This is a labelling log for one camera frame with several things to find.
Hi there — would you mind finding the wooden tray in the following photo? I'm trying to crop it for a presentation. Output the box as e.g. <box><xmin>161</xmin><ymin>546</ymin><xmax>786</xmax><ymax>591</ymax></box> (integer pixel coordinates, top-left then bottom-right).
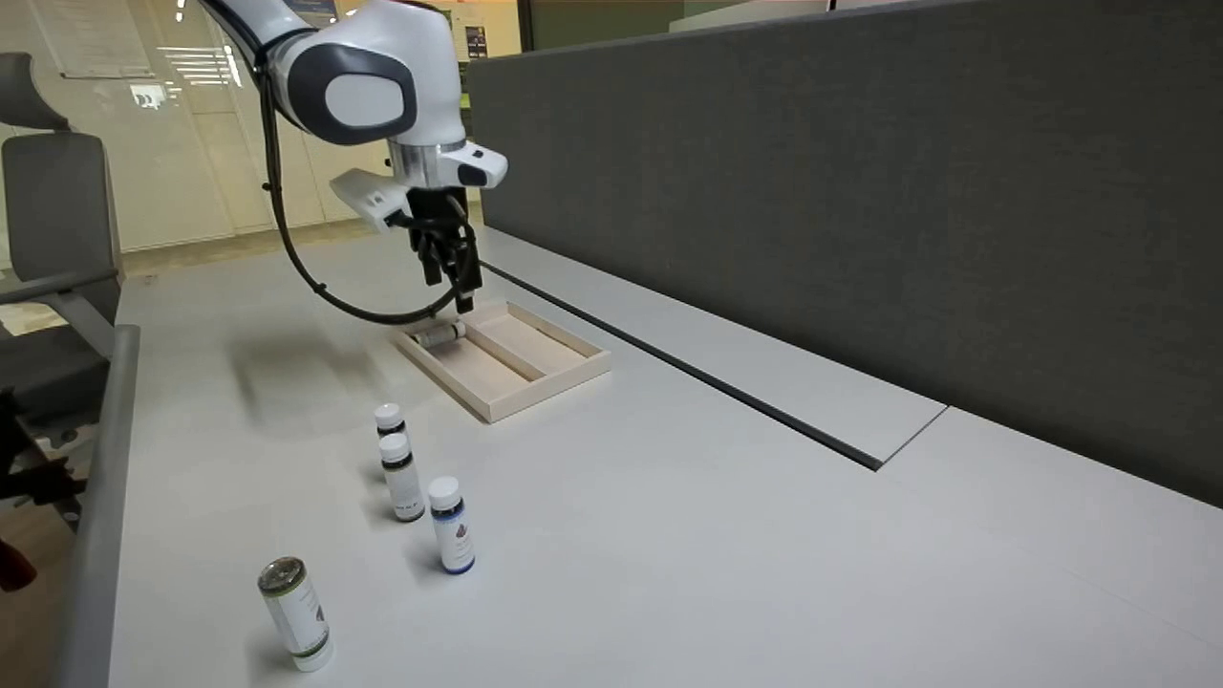
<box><xmin>392</xmin><ymin>299</ymin><xmax>612</xmax><ymax>424</ymax></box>

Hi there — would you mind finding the white-capped bottle blue band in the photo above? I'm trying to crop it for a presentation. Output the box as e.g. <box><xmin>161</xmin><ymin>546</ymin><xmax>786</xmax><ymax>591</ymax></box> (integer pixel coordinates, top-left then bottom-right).
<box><xmin>426</xmin><ymin>475</ymin><xmax>477</xmax><ymax>576</ymax></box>

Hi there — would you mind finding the white-capped bottle white label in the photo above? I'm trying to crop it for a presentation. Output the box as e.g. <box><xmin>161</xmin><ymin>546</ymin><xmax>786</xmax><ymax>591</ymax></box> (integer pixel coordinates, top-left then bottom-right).
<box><xmin>378</xmin><ymin>432</ymin><xmax>427</xmax><ymax>524</ymax></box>

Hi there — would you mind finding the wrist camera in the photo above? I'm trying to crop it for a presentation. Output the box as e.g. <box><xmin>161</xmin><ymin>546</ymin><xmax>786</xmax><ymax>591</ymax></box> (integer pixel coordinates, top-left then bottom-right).
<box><xmin>329</xmin><ymin>168</ymin><xmax>414</xmax><ymax>234</ymax></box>

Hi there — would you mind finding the grey office chair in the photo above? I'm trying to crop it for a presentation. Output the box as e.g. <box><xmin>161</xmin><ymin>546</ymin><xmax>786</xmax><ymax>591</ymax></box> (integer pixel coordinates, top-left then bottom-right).
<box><xmin>0</xmin><ymin>52</ymin><xmax>126</xmax><ymax>536</ymax></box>

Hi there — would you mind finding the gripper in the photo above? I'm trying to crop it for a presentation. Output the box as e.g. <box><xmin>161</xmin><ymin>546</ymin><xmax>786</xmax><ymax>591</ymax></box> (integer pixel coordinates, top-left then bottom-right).
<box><xmin>407</xmin><ymin>187</ymin><xmax>484</xmax><ymax>315</ymax></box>

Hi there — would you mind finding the grey desk partition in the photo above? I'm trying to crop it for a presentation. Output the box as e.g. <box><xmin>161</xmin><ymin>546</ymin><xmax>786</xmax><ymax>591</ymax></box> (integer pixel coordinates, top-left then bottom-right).
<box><xmin>465</xmin><ymin>0</ymin><xmax>1223</xmax><ymax>509</ymax></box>

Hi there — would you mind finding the metal-capped bottle green band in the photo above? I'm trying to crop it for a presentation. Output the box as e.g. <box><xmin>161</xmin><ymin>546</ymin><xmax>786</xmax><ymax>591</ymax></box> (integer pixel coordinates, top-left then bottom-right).
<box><xmin>256</xmin><ymin>556</ymin><xmax>336</xmax><ymax>674</ymax></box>

